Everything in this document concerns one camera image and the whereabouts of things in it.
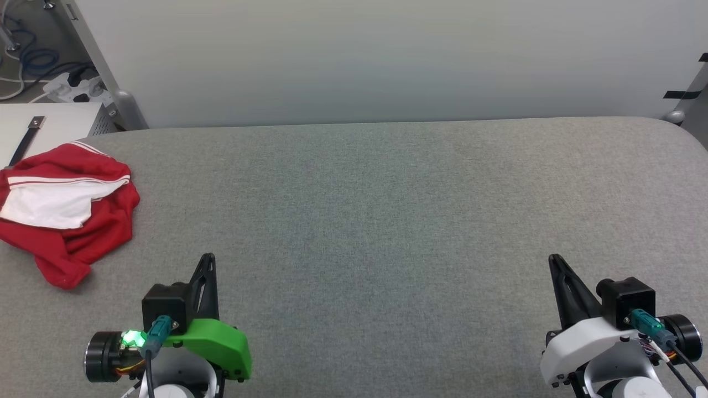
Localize red and white jersey shirt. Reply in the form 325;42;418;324
0;142;140;291

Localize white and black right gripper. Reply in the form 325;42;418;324
540;254;702;387

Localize black strap with metal buckle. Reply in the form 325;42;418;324
4;116;46;167

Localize grey metal partition leg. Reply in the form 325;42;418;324
663;58;708;125
65;0;149;131

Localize white cabinet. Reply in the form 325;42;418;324
0;102;118;167

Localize black tape strip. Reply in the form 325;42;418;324
663;87;704;101

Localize black cable with teal plug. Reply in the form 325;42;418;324
631;310;708;387
141;315;173;398

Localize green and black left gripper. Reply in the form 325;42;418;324
84;253;253;383

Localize white cable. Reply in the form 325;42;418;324
0;71;39;102

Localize thin black cable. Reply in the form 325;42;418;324
658;357;695;398

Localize blue coiled cable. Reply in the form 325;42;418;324
19;17;60;77

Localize white power strip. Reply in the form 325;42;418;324
46;71;107;104

